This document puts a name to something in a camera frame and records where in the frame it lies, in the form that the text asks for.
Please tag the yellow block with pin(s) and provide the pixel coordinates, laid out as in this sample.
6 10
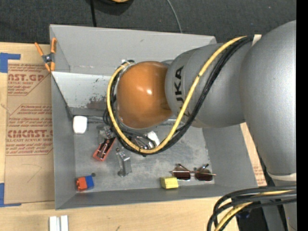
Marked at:
169 182

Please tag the grey metal bin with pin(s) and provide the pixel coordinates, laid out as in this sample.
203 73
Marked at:
149 160

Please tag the brown cardboard board red print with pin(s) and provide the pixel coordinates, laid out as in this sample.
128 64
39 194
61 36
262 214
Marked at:
29 119

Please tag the red lens sunglasses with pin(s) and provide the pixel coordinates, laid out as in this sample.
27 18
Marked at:
183 174

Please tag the orange and blue toy block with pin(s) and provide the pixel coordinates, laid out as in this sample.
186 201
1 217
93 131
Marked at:
84 183

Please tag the black cylinder on white bracket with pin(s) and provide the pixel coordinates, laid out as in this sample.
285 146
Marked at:
154 137

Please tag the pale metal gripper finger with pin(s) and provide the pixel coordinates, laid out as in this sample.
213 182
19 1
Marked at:
106 147
102 152

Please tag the white block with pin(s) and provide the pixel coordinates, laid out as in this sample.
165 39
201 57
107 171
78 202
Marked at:
80 124

